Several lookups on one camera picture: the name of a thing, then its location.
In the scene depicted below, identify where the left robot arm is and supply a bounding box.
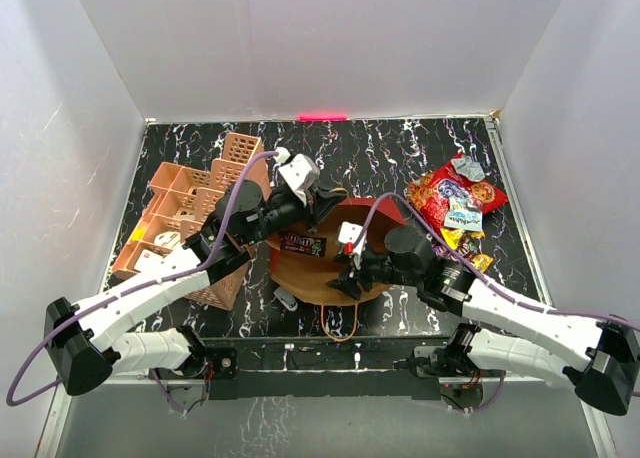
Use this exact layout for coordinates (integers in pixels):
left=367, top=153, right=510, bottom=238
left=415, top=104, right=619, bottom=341
left=45, top=180, right=347, bottom=396

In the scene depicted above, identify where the pink tape strip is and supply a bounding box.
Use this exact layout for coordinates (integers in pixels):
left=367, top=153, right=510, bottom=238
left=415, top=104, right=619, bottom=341
left=297, top=113, right=348, bottom=122

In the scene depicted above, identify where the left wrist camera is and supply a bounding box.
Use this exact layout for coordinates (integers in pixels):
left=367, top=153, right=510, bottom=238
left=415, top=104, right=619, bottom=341
left=275, top=147, right=320, bottom=206

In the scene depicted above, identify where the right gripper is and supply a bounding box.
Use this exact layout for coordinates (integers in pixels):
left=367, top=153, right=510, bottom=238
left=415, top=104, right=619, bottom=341
left=327, top=244, right=420, bottom=298

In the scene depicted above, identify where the aluminium frame rail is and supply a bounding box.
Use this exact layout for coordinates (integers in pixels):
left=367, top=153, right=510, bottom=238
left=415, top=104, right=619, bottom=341
left=487, top=112, right=614, bottom=458

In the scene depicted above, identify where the red candy bag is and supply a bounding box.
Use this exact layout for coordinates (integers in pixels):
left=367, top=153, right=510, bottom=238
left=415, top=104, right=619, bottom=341
left=407, top=153, right=508, bottom=231

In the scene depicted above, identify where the black front base bar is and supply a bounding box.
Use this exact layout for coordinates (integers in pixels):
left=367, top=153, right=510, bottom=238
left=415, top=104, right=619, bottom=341
left=203, top=336, right=471, bottom=400

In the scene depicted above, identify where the yellow object in organizer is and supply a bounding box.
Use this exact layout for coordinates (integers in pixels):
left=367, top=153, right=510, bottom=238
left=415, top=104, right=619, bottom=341
left=128, top=224, right=147, bottom=242

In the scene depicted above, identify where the small blue white stapler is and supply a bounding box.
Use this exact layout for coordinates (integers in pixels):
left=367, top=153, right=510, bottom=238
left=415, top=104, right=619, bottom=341
left=274, top=287, right=298, bottom=312

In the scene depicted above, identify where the light blue snack packet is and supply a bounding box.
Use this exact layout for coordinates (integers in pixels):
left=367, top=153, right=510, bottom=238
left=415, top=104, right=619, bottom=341
left=444, top=197, right=483, bottom=232

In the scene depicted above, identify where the yellow M&M's packet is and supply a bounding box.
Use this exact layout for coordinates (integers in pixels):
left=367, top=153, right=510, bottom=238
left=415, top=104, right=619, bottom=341
left=440, top=227, right=486, bottom=251
left=469, top=253, right=494, bottom=273

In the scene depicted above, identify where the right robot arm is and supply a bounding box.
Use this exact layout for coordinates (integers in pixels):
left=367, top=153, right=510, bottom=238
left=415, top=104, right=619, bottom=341
left=328, top=222, right=639, bottom=416

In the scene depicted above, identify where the purple M&M's packet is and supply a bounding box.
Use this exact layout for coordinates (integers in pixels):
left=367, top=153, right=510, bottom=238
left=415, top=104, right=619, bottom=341
left=280, top=231, right=327, bottom=257

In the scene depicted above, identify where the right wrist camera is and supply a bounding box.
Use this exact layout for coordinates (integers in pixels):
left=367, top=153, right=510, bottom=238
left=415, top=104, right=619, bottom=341
left=337, top=222, right=366, bottom=258

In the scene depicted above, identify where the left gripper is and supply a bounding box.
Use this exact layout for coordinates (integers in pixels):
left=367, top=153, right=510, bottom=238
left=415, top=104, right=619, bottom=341
left=242, top=182, right=346, bottom=247

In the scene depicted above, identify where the red paper bag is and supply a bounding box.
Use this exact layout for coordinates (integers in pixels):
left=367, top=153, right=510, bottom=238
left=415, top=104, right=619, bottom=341
left=266, top=198, right=390, bottom=310

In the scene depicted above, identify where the silver grey candy wrapper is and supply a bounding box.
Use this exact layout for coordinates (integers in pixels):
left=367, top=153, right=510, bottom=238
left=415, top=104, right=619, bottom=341
left=451, top=156, right=485, bottom=182

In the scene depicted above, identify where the pink perforated desk organizer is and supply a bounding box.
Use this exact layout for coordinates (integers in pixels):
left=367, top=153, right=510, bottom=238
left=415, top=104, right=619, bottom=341
left=111, top=132, right=264, bottom=280

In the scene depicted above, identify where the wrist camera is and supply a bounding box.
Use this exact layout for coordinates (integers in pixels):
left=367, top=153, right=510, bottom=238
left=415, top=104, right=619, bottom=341
left=275, top=147, right=320, bottom=206
left=337, top=222, right=366, bottom=258

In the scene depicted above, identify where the purple M&M's packet outside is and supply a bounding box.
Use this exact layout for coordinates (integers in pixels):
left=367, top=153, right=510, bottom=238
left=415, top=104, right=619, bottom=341
left=433, top=240, right=480, bottom=263

